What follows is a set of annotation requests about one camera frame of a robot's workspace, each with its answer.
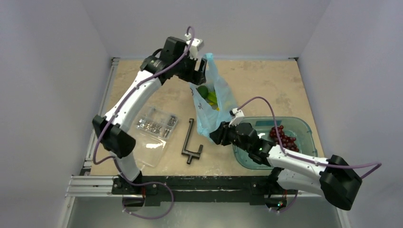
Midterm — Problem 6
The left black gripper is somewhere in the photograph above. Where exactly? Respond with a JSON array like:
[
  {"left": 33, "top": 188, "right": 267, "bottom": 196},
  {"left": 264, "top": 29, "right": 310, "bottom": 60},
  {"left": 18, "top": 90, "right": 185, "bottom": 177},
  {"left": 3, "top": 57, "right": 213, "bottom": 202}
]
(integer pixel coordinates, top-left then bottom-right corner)
[{"left": 173, "top": 52, "right": 206, "bottom": 85}]

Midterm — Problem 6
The blue plastic bag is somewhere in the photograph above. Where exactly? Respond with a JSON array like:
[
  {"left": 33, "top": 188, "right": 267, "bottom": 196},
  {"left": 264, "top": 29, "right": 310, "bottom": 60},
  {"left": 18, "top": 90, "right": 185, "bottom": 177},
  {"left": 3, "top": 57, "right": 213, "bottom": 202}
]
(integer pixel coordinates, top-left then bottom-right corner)
[{"left": 189, "top": 53, "right": 238, "bottom": 139}]

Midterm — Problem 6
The red fake grapes bunch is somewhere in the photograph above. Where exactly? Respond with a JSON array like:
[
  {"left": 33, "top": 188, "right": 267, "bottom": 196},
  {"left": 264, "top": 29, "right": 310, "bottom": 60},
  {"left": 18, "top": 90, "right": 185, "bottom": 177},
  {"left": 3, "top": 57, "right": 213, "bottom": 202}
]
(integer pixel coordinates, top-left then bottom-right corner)
[{"left": 269, "top": 125, "right": 300, "bottom": 152}]

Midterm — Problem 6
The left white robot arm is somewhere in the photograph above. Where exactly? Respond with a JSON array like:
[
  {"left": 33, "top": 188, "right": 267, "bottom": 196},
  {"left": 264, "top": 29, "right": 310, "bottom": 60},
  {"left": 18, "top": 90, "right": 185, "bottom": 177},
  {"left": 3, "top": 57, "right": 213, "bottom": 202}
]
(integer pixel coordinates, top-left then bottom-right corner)
[{"left": 92, "top": 33, "right": 207, "bottom": 194}]

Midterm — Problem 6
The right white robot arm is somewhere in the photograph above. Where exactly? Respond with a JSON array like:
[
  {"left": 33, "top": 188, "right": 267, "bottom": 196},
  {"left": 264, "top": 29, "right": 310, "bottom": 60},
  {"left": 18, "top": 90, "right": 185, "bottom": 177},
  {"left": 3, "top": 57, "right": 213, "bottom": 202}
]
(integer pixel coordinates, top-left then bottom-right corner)
[{"left": 209, "top": 122, "right": 362, "bottom": 210}]

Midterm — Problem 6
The yellow fake banana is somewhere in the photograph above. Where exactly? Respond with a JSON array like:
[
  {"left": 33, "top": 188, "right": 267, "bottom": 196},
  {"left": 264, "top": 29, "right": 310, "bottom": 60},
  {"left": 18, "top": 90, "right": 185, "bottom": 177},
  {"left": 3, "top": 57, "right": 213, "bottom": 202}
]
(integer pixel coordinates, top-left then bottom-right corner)
[{"left": 205, "top": 92, "right": 220, "bottom": 111}]

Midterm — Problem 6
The clear plastic screw box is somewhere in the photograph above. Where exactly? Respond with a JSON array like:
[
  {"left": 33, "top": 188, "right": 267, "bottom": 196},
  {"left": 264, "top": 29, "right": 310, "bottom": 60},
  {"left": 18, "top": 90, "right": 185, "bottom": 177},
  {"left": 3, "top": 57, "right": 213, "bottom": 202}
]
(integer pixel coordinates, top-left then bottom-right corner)
[{"left": 129, "top": 106, "right": 179, "bottom": 167}]

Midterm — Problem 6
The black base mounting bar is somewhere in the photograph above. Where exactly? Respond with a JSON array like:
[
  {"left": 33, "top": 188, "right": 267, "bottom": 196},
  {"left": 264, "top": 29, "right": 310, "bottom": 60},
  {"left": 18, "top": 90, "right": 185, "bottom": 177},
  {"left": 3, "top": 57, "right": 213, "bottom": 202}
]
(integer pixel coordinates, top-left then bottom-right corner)
[{"left": 111, "top": 176, "right": 296, "bottom": 210}]

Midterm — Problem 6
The teal plastic tray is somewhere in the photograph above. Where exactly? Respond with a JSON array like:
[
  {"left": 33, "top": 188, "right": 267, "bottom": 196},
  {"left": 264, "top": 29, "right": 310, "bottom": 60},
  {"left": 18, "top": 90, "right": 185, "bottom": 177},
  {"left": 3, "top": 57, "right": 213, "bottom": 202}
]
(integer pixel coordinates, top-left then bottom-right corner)
[{"left": 233, "top": 116, "right": 318, "bottom": 170}]

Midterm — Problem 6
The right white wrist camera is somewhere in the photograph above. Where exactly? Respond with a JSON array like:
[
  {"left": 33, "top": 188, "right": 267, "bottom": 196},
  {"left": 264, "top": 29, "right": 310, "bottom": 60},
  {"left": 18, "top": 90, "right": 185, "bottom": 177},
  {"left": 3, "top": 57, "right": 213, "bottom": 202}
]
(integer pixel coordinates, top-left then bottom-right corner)
[{"left": 229, "top": 108, "right": 244, "bottom": 127}]

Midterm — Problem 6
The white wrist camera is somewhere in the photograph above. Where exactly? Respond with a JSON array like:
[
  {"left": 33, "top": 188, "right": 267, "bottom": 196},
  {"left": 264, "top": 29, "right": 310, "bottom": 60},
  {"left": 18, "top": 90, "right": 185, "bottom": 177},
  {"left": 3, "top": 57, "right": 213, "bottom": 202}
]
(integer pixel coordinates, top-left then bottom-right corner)
[
  {"left": 229, "top": 108, "right": 244, "bottom": 127},
  {"left": 184, "top": 33, "right": 204, "bottom": 59}
]

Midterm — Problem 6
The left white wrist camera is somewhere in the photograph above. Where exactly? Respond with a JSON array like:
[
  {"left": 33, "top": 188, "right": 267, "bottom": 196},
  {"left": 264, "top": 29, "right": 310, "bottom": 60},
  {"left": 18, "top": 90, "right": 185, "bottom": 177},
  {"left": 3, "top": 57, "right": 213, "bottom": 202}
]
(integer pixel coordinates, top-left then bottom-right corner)
[{"left": 184, "top": 33, "right": 204, "bottom": 59}]

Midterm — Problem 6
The black metal bracket tool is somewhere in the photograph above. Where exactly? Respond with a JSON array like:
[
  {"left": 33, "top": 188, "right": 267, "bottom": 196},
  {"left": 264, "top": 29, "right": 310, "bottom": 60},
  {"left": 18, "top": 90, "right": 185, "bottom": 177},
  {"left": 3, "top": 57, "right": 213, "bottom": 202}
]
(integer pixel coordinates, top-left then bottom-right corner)
[{"left": 181, "top": 118, "right": 203, "bottom": 165}]

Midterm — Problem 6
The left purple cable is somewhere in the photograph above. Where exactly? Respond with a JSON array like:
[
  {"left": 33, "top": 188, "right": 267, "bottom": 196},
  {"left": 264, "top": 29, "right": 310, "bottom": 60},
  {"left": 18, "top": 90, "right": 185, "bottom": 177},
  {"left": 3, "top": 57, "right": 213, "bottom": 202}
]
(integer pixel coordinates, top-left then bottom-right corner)
[{"left": 92, "top": 26, "right": 196, "bottom": 220}]

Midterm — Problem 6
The aluminium frame rail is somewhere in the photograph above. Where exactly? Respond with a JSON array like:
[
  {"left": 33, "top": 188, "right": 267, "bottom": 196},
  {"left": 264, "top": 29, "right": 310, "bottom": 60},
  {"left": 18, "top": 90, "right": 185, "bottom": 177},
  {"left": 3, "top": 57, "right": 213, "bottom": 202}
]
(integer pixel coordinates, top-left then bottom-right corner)
[{"left": 65, "top": 176, "right": 324, "bottom": 197}]

